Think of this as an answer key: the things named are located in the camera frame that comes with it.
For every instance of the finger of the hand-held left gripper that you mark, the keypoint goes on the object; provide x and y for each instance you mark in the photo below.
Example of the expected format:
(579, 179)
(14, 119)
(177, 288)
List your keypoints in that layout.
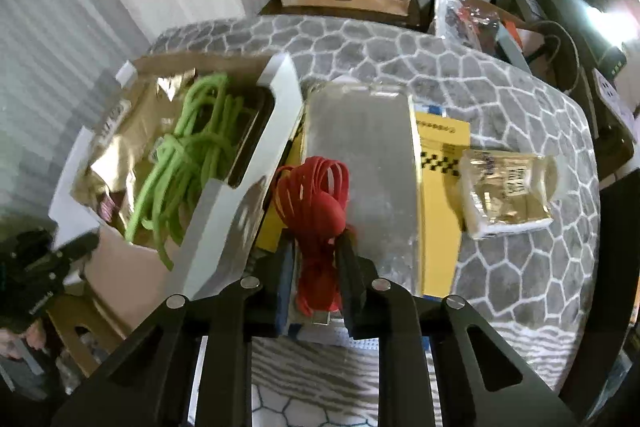
(75, 249)

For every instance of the clear plastic bag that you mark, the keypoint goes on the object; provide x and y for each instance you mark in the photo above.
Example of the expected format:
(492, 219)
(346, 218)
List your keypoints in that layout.
(465, 17)

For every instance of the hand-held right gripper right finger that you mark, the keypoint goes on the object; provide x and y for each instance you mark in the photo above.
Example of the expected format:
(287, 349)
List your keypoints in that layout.
(352, 287)

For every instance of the small clear packet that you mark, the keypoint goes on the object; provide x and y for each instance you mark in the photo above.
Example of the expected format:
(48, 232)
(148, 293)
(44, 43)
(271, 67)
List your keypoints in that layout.
(505, 197)

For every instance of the grey stone-pattern blanket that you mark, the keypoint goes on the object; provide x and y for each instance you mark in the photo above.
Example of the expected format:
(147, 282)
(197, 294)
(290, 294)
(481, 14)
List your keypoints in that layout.
(500, 107)

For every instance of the wooden stool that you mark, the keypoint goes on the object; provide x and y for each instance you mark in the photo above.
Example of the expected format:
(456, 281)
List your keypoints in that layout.
(70, 322)

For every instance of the gold foil packet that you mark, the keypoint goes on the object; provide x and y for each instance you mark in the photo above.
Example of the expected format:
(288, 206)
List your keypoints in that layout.
(115, 147)

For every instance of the person's left hand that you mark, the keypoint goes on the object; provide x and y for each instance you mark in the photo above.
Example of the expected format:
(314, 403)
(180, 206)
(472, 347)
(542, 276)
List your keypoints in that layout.
(30, 339)

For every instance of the white and brown cardboard box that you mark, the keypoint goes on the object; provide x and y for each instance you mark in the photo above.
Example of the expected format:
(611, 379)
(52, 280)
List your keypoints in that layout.
(225, 227)

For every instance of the white power strip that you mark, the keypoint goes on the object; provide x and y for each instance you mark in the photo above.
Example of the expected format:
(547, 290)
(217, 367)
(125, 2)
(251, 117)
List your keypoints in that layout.
(612, 97)

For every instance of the dark wooden side table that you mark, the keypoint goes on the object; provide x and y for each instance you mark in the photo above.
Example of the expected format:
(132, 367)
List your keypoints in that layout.
(400, 19)

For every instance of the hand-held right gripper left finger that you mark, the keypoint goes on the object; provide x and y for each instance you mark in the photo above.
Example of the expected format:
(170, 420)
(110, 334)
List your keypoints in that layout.
(286, 287)

